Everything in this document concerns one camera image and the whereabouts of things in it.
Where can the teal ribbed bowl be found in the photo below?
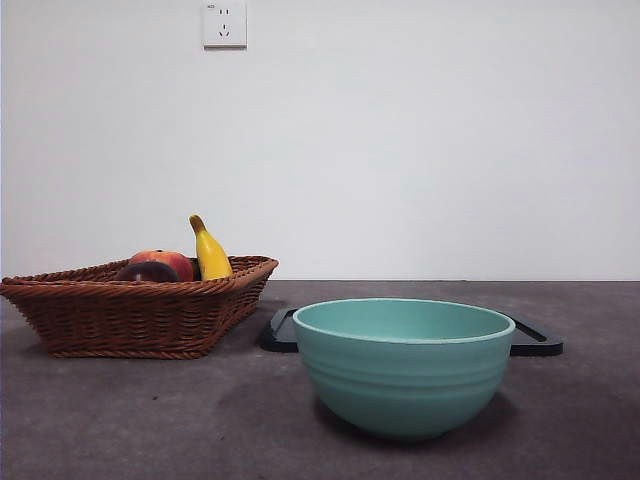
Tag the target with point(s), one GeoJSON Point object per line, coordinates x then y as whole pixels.
{"type": "Point", "coordinates": [405, 385]}

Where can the dark red plum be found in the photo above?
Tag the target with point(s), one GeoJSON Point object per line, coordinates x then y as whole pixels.
{"type": "Point", "coordinates": [147, 273]}

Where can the yellow banana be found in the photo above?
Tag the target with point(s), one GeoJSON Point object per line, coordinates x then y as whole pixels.
{"type": "Point", "coordinates": [212, 255]}

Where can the red orange peach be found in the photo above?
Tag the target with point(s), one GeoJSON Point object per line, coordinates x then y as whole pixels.
{"type": "Point", "coordinates": [175, 262]}

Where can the brown wicker basket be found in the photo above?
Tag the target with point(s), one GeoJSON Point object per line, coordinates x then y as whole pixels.
{"type": "Point", "coordinates": [125, 320]}

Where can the black rectangular tray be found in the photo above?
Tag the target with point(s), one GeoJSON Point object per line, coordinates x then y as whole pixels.
{"type": "Point", "coordinates": [537, 345]}

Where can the white wall socket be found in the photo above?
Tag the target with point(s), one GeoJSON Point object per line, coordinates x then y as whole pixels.
{"type": "Point", "coordinates": [225, 25]}

